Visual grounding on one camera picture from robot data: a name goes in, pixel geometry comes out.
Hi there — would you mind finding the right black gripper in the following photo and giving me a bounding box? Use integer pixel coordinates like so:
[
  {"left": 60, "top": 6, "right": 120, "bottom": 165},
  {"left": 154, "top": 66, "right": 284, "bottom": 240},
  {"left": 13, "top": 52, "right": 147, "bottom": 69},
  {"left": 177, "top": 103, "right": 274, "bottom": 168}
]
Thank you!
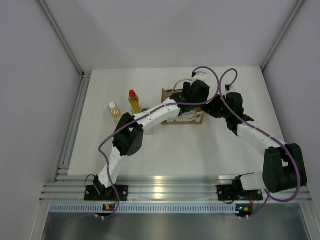
[{"left": 202, "top": 94, "right": 232, "bottom": 120}]

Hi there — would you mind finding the burlap watermelon canvas bag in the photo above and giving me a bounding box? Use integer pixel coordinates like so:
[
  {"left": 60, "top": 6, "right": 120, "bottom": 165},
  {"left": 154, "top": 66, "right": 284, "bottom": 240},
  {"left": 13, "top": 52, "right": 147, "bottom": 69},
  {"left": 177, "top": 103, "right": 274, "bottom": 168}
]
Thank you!
[{"left": 161, "top": 78, "right": 205, "bottom": 125}]

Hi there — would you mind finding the grey cap clear bottle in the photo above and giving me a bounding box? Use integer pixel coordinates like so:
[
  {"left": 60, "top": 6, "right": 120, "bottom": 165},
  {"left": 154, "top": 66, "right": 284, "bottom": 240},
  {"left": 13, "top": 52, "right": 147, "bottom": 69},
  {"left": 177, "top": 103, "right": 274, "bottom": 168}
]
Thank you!
[{"left": 141, "top": 107, "right": 153, "bottom": 136}]

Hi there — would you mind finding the red cap yellow bottle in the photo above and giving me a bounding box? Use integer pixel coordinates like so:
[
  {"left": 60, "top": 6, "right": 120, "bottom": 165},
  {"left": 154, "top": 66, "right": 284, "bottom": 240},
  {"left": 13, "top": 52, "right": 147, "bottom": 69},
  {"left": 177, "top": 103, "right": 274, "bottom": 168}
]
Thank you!
[{"left": 128, "top": 89, "right": 141, "bottom": 114}]

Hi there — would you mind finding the white cap amber bottle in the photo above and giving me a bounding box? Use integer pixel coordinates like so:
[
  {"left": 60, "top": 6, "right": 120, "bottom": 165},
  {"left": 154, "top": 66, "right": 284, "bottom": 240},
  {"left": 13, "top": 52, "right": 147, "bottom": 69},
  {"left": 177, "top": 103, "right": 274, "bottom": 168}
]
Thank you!
[{"left": 108, "top": 102, "right": 122, "bottom": 123}]

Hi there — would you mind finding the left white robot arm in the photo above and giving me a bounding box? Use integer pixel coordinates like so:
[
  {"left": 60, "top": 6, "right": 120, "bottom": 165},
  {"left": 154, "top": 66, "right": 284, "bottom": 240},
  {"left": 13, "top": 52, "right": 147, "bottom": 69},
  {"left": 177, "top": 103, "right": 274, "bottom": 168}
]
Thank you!
[{"left": 93, "top": 80, "right": 210, "bottom": 200}]

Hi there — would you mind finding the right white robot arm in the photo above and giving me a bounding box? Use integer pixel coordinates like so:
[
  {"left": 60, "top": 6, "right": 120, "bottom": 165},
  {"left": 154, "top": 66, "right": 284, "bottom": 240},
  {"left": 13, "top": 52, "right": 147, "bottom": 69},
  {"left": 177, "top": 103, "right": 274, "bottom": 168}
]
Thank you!
[{"left": 202, "top": 92, "right": 308, "bottom": 199}]

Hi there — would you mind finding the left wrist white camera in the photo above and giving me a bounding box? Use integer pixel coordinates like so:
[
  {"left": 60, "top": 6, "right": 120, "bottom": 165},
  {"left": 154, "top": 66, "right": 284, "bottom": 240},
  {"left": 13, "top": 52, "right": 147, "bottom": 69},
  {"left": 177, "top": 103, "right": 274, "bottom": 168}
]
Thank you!
[{"left": 191, "top": 71, "right": 207, "bottom": 82}]

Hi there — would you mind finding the wrist white camera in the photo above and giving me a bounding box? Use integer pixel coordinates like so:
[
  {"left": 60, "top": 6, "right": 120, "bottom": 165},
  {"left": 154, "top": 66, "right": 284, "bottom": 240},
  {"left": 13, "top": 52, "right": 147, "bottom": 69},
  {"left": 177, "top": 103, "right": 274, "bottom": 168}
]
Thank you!
[
  {"left": 225, "top": 84, "right": 236, "bottom": 95},
  {"left": 191, "top": 71, "right": 207, "bottom": 82}
]

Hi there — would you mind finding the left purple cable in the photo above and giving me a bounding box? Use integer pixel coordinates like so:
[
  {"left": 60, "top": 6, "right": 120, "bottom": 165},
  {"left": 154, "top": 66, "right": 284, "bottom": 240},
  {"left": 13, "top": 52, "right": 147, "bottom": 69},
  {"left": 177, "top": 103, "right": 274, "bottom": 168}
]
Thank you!
[{"left": 98, "top": 66, "right": 222, "bottom": 220}]

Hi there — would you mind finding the purple cable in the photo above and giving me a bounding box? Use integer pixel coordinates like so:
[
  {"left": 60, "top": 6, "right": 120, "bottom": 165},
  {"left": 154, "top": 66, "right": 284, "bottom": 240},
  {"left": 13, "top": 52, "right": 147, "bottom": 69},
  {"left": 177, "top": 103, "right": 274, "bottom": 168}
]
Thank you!
[
  {"left": 218, "top": 68, "right": 301, "bottom": 218},
  {"left": 98, "top": 66, "right": 222, "bottom": 220}
]

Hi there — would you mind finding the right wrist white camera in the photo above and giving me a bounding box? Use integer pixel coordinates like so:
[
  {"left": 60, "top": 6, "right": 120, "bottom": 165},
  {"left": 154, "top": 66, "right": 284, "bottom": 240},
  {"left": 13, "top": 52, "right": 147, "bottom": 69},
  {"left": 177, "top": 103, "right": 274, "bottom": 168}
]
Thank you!
[{"left": 225, "top": 84, "right": 236, "bottom": 95}]

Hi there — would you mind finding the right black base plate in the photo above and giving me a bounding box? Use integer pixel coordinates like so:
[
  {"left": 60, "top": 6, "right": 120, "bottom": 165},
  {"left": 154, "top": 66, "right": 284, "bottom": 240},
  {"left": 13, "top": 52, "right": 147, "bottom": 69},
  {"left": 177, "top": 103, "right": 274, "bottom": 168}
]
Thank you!
[{"left": 216, "top": 184, "right": 263, "bottom": 204}]

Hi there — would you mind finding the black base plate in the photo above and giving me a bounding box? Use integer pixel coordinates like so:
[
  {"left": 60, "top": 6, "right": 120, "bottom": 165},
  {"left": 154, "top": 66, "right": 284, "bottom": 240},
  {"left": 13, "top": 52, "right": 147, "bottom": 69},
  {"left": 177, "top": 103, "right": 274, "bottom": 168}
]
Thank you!
[
  {"left": 216, "top": 184, "right": 263, "bottom": 204},
  {"left": 84, "top": 185, "right": 129, "bottom": 202}
]

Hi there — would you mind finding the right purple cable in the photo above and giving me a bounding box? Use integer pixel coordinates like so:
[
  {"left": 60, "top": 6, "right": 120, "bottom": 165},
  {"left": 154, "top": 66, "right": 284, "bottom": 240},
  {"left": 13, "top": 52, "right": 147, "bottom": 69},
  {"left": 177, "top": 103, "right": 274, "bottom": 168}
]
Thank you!
[{"left": 218, "top": 68, "right": 301, "bottom": 218}]

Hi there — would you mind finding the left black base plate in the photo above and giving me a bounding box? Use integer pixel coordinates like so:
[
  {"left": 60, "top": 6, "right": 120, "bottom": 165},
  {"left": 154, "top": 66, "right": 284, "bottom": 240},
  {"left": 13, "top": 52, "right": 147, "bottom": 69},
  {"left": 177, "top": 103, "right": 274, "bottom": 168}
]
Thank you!
[{"left": 84, "top": 185, "right": 129, "bottom": 202}]

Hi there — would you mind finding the aluminium extrusion rail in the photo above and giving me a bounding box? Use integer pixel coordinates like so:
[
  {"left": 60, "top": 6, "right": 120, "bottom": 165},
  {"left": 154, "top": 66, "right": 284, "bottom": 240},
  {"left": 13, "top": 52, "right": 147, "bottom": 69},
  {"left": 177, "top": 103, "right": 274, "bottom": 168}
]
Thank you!
[{"left": 39, "top": 174, "right": 312, "bottom": 201}]

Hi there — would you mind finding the white slotted cable duct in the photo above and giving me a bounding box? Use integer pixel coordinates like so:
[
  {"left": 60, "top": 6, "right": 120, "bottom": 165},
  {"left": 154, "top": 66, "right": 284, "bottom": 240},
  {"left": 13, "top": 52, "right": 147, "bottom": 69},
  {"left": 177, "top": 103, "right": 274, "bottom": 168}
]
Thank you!
[{"left": 49, "top": 203, "right": 252, "bottom": 214}]

